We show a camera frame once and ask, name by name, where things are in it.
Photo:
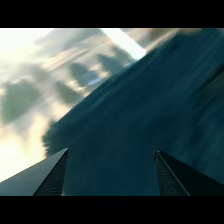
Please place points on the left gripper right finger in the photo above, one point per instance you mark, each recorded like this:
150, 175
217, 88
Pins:
186, 181

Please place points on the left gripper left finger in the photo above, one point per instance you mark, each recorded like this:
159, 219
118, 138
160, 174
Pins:
36, 180

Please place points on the dark blue jeans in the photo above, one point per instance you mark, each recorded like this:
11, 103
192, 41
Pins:
133, 116

